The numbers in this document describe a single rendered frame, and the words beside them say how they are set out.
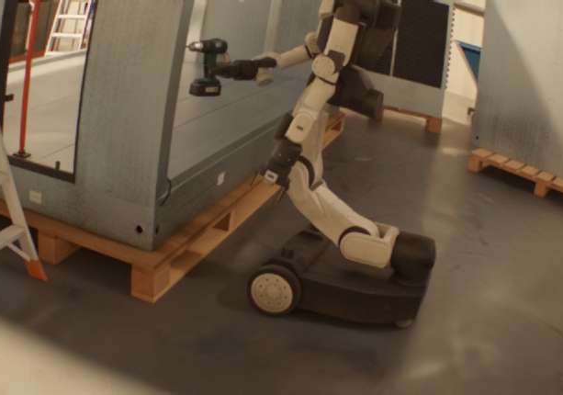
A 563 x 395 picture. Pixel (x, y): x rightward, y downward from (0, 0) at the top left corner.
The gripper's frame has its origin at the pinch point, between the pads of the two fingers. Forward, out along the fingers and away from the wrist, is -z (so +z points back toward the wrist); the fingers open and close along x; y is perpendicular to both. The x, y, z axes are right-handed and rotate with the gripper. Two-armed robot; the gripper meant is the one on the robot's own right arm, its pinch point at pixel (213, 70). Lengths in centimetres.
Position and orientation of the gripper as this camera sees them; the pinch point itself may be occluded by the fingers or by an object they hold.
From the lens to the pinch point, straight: 270.5
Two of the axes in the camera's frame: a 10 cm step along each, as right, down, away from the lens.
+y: -1.4, 9.4, 3.0
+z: 7.8, -0.8, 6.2
